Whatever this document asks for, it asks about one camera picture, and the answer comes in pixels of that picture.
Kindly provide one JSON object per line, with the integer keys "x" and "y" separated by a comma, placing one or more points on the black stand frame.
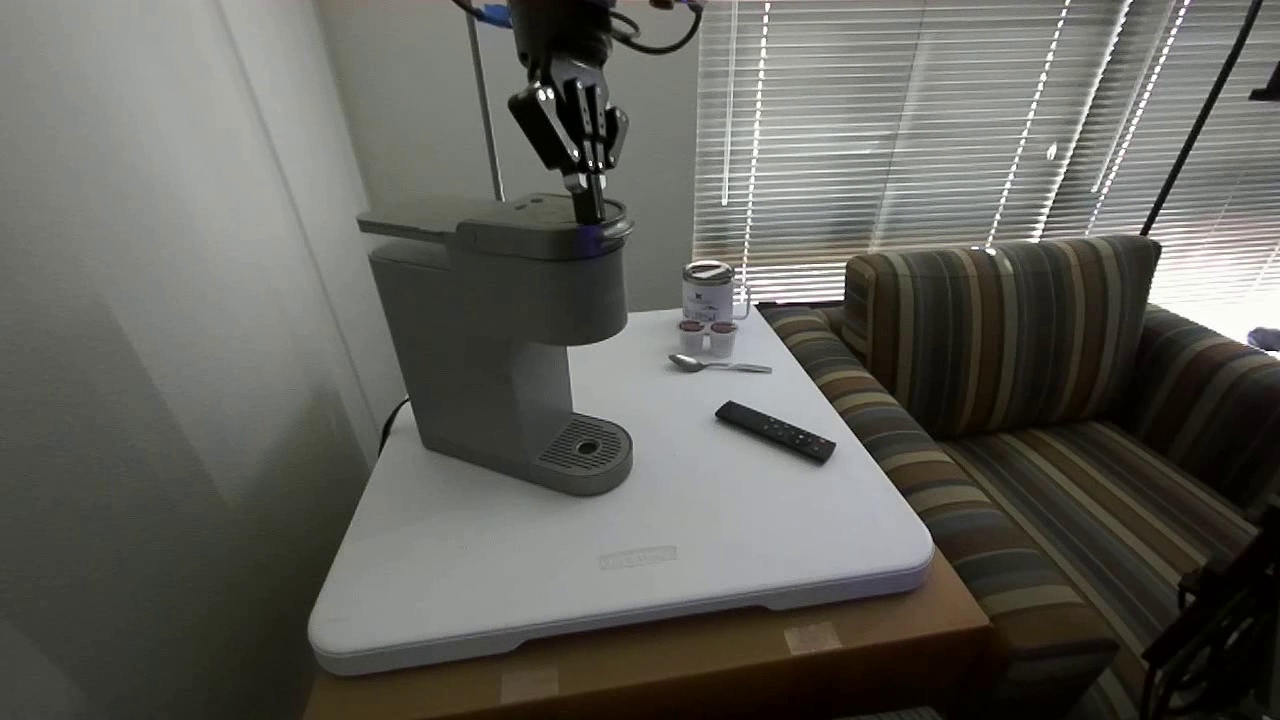
{"x": 1223, "y": 624}

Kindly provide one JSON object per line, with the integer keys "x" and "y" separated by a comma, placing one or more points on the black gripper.
{"x": 563, "y": 41}

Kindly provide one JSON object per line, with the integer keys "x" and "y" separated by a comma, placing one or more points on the white window blinds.
{"x": 906, "y": 135}

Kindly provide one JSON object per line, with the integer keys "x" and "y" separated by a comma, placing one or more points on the wooden side table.
{"x": 802, "y": 647}

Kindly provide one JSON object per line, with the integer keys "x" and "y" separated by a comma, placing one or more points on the striped sofa cushion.
{"x": 1001, "y": 332}

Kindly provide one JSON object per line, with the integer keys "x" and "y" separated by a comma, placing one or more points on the striped sofa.
{"x": 1067, "y": 533}

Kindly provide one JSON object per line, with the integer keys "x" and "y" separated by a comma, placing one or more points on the black remote control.
{"x": 774, "y": 430}

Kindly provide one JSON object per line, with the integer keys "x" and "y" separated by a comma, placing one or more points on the coffee pod cup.
{"x": 721, "y": 343}
{"x": 691, "y": 339}

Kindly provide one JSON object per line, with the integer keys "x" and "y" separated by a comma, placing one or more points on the grey coffee maker lid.
{"x": 533, "y": 230}

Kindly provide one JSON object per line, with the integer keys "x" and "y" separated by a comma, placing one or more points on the grey pod coffee maker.
{"x": 483, "y": 346}

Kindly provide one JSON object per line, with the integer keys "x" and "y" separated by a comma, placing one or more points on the thin metal pole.
{"x": 487, "y": 122}

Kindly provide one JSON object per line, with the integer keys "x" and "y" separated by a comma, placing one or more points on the metal spoon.
{"x": 695, "y": 361}

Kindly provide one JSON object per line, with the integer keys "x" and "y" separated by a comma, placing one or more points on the white plastic table board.
{"x": 664, "y": 533}

